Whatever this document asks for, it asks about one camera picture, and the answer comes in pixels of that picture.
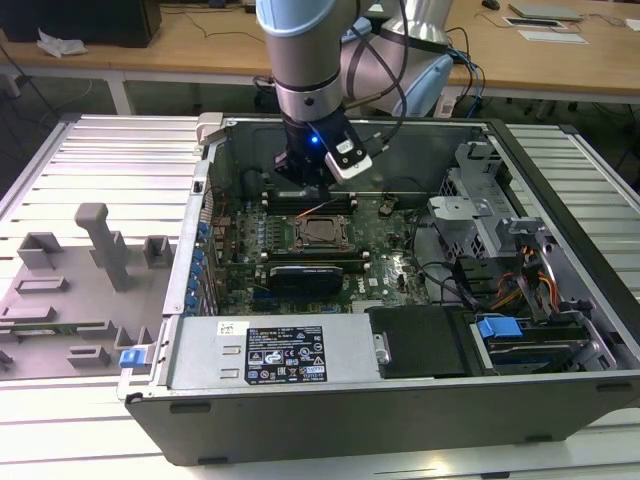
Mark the perforated metal cage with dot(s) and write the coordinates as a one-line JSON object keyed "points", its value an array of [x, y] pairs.
{"points": [[472, 152]]}

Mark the silver power supply unit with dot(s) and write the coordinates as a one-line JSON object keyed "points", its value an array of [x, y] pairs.
{"points": [[210, 350]]}

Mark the RAM slot with white clips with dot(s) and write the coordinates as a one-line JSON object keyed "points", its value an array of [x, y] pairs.
{"points": [[344, 198], [344, 206]]}

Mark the crumpled white paper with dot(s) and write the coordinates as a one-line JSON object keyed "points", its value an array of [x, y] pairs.
{"points": [[62, 45]]}

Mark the white framed black strip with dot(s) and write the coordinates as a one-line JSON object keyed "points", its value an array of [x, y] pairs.
{"points": [[535, 22]]}

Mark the black power adapter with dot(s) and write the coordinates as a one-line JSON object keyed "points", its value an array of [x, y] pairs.
{"points": [[250, 8]]}

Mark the hard disk in blue carrier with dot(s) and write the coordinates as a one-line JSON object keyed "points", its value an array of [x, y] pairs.
{"points": [[497, 330]]}

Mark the wooden desk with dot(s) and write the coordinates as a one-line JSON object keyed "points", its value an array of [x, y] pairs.
{"points": [[200, 55]]}

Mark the grey parts rack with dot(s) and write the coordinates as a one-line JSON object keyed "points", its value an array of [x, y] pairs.
{"points": [[75, 300]]}

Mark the green motherboard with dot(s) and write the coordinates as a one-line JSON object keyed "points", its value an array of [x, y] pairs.
{"points": [[395, 270]]}

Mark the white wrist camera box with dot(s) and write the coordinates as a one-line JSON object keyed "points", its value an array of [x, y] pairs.
{"points": [[350, 167]]}

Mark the silver drive cage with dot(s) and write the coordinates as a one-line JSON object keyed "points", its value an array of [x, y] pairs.
{"points": [[450, 210]]}

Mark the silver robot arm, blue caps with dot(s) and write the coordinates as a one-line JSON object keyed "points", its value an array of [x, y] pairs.
{"points": [[300, 50]]}

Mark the round coin battery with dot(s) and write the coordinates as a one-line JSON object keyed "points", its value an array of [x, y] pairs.
{"points": [[386, 207]]}

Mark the black drive bay cover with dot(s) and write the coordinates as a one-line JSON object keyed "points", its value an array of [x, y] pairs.
{"points": [[425, 340]]}

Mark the green RAM stick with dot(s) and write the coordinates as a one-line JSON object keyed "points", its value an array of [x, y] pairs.
{"points": [[45, 329]]}

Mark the blue case latch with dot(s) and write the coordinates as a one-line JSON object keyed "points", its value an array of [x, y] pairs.
{"points": [[131, 358]]}

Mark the CPU socket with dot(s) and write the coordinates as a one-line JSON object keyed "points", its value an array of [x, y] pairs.
{"points": [[297, 242]]}

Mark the black computer mouse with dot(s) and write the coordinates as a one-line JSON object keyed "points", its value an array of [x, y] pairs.
{"points": [[491, 4]]}

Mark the white paper sheet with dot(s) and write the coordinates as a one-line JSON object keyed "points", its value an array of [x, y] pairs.
{"points": [[550, 36]]}

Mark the blue expansion slot clip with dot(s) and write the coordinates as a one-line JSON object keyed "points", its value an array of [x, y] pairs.
{"points": [[195, 284], [203, 231], [191, 301], [200, 260]]}

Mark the flat grey laptop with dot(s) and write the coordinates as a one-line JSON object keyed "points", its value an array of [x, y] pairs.
{"points": [[545, 11]]}

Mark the silver disk bay frame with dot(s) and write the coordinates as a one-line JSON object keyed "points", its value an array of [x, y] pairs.
{"points": [[562, 265]]}

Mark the black and silver PC case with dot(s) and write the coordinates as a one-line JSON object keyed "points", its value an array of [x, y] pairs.
{"points": [[325, 430]]}

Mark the black box on desk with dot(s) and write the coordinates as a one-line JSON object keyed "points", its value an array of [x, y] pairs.
{"points": [[100, 22]]}

